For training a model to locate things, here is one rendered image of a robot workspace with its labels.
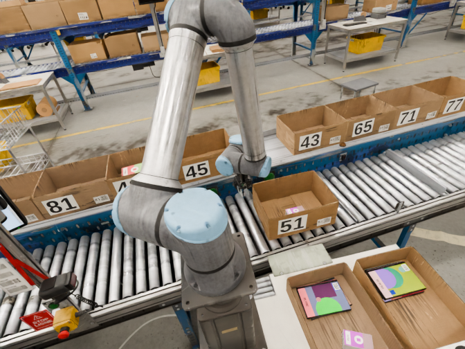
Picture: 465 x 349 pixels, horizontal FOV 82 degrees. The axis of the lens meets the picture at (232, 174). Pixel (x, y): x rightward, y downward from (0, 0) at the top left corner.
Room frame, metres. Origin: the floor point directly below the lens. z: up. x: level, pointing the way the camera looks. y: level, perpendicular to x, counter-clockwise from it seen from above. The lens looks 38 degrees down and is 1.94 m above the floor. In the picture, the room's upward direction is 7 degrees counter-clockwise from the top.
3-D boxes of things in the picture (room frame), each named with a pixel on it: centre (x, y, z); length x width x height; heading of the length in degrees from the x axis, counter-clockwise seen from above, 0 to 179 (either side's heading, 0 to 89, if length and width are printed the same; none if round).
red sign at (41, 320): (0.57, 0.84, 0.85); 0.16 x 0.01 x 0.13; 103
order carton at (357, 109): (1.75, -0.97, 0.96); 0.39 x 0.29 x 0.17; 103
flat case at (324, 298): (0.55, -0.32, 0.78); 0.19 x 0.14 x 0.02; 94
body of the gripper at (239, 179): (1.07, -0.05, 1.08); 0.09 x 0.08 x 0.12; 14
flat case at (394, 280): (0.59, -0.65, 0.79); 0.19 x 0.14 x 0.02; 97
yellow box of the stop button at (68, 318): (0.56, 0.72, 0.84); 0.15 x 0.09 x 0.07; 103
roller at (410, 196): (1.29, -1.02, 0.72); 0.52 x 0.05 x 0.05; 13
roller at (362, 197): (1.24, -0.77, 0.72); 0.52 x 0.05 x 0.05; 13
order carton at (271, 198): (1.08, -0.32, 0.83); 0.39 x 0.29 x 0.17; 99
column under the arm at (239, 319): (0.48, 0.09, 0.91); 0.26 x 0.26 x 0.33; 7
